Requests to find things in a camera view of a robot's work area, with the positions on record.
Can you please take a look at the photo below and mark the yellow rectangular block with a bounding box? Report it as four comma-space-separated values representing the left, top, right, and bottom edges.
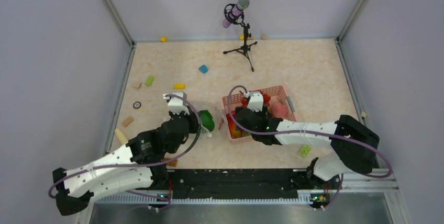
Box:
173, 83, 185, 89

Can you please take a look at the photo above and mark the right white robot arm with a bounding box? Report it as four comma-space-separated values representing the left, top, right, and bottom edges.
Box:
234, 107, 380, 188

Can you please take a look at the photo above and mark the red yellow mango toy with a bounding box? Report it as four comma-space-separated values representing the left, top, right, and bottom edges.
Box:
226, 110, 242, 139

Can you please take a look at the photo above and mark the clear zip top bag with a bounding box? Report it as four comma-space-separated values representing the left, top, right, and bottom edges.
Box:
191, 100, 225, 140

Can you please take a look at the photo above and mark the small round wheel toy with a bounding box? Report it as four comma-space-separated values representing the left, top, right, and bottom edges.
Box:
133, 101, 141, 109

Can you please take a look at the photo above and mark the black tripod mic stand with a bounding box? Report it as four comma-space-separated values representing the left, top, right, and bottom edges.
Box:
223, 21, 258, 72

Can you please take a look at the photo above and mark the purple microphone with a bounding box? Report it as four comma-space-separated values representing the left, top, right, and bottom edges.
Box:
222, 0, 250, 28

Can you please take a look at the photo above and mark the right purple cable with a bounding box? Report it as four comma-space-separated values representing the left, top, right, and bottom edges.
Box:
227, 85, 393, 212

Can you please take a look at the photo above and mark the pink perforated plastic basket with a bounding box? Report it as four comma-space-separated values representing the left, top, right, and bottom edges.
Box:
221, 85, 298, 143

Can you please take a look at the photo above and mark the green block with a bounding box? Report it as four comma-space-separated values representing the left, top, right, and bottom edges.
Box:
145, 75, 154, 86

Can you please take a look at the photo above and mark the pink peach toy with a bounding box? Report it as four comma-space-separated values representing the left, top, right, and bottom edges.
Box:
271, 99, 289, 119

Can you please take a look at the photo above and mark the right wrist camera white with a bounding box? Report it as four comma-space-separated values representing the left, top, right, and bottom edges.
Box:
244, 91, 264, 112

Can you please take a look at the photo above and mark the green bok choy toy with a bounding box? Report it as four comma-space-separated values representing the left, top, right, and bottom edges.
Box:
199, 110, 215, 132

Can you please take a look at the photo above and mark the green lego brick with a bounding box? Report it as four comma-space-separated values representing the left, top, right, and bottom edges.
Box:
298, 145, 311, 158

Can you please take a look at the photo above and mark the tan wooden block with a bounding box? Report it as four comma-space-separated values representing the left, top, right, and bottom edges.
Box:
121, 116, 134, 128

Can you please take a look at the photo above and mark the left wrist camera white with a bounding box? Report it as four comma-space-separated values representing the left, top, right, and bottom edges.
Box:
163, 94, 190, 115

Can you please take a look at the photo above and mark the red lychee bunch toy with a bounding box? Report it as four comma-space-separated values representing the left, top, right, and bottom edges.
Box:
241, 91, 271, 107

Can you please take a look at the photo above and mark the brown wooden block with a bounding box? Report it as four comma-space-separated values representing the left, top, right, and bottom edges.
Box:
163, 158, 178, 167

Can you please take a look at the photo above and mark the purple cable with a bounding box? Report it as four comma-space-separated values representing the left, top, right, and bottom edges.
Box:
48, 93, 203, 212
227, 85, 393, 212

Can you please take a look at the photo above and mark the blue block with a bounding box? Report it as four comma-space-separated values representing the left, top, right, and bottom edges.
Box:
198, 65, 208, 74

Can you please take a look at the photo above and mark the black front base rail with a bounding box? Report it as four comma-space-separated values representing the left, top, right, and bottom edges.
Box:
149, 169, 340, 200

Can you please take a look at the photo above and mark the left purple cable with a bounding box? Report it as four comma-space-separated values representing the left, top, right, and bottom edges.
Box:
48, 93, 203, 212

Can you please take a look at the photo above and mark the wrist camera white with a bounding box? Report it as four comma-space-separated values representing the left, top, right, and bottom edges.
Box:
244, 91, 264, 112
163, 94, 190, 115

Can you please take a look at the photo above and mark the cream wooden cylinder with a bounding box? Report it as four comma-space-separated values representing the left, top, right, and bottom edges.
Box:
114, 128, 128, 145

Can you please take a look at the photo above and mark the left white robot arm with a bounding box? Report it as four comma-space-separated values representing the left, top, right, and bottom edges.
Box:
51, 112, 202, 216

